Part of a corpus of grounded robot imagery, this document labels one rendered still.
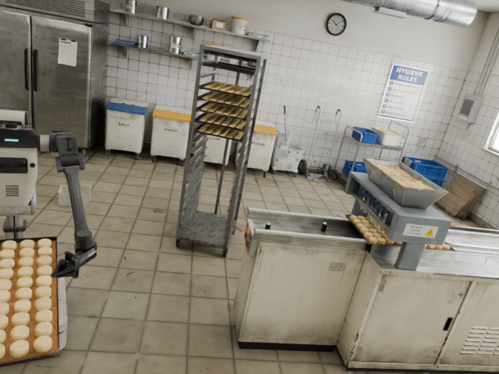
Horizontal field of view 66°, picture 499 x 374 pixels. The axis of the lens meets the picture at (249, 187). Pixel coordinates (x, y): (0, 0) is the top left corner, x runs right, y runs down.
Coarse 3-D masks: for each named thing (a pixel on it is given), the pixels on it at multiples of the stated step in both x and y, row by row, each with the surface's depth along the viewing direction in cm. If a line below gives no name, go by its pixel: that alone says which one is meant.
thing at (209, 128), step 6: (204, 126) 339; (210, 126) 351; (216, 126) 346; (210, 132) 323; (216, 132) 325; (222, 132) 329; (228, 132) 339; (234, 132) 337; (240, 132) 342; (234, 138) 323; (240, 138) 328
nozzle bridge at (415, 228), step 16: (352, 176) 271; (352, 192) 275; (368, 192) 263; (384, 192) 243; (368, 208) 250; (400, 208) 221; (432, 208) 231; (384, 224) 230; (400, 224) 212; (416, 224) 213; (432, 224) 215; (448, 224) 216; (400, 240) 216; (416, 240) 218; (432, 240) 219; (400, 256) 222; (416, 256) 222
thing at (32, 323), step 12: (36, 252) 153; (36, 264) 147; (36, 276) 142; (12, 288) 134; (36, 288) 137; (12, 300) 130; (12, 312) 126; (36, 312) 128; (36, 324) 124; (0, 360) 111; (12, 360) 112
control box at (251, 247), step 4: (248, 220) 249; (248, 224) 246; (252, 224) 245; (248, 228) 245; (252, 228) 240; (252, 232) 234; (244, 236) 254; (248, 236) 242; (252, 236) 230; (252, 240) 231; (256, 240) 231; (252, 244) 232; (248, 248) 238; (252, 248) 233; (248, 252) 236; (252, 252) 234; (252, 256) 235
